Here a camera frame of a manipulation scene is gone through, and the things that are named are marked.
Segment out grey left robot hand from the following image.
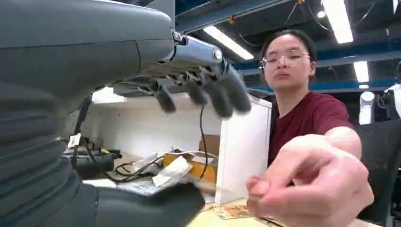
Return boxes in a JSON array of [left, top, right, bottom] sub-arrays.
[[0, 0, 252, 227]]

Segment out person's left hand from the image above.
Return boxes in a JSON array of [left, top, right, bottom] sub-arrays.
[[245, 134, 375, 227]]

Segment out person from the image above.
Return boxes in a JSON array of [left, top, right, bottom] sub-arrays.
[[245, 29, 375, 227]]

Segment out white desk shelf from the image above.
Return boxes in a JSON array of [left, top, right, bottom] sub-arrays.
[[62, 87, 272, 205]]

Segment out stack of yellow cards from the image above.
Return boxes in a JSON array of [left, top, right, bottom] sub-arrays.
[[215, 204, 254, 220]]

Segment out white cylinder machine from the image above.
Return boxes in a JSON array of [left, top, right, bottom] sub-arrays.
[[358, 91, 375, 126]]

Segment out brown cardboard box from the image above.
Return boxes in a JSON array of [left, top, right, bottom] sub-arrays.
[[199, 134, 221, 157]]

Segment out yellow box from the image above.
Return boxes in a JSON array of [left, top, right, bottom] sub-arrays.
[[162, 152, 218, 184]]

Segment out black electronic device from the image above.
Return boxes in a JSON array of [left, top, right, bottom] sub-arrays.
[[62, 148, 123, 180]]

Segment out long ceiling light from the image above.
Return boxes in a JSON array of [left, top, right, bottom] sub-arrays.
[[353, 61, 370, 83], [321, 0, 354, 44], [203, 25, 255, 61]]

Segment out clear-rim eyeglasses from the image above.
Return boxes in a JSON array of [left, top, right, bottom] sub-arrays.
[[259, 51, 313, 70]]

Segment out white wrapped adapter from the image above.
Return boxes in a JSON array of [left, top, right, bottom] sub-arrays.
[[152, 156, 193, 188], [131, 153, 161, 175]]

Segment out printed paper sheet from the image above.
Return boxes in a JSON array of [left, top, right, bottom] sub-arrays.
[[115, 179, 201, 197]]

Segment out black cable with white tag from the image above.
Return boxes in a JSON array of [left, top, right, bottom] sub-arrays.
[[68, 95, 95, 171]]

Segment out long black cable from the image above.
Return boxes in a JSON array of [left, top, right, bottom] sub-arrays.
[[198, 105, 209, 181]]

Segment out looped black cable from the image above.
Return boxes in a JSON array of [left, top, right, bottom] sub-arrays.
[[106, 155, 165, 184]]

